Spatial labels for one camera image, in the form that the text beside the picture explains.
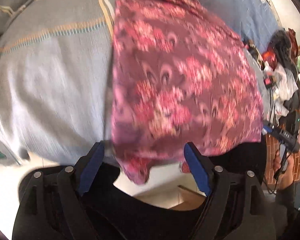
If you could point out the clutter pile on bedside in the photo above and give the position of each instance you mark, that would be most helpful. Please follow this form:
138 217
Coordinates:
277 75

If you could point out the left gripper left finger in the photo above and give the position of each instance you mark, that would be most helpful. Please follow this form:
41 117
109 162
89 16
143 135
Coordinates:
50 200

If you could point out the pink floral garment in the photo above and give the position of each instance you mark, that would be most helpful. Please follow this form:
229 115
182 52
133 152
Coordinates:
180 75

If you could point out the grey striped quilt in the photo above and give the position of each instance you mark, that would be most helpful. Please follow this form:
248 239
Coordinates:
56 106

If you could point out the blue plaid pillow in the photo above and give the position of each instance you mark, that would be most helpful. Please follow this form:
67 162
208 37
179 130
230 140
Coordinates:
235 7

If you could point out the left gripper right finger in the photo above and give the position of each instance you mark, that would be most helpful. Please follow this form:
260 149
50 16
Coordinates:
235 206

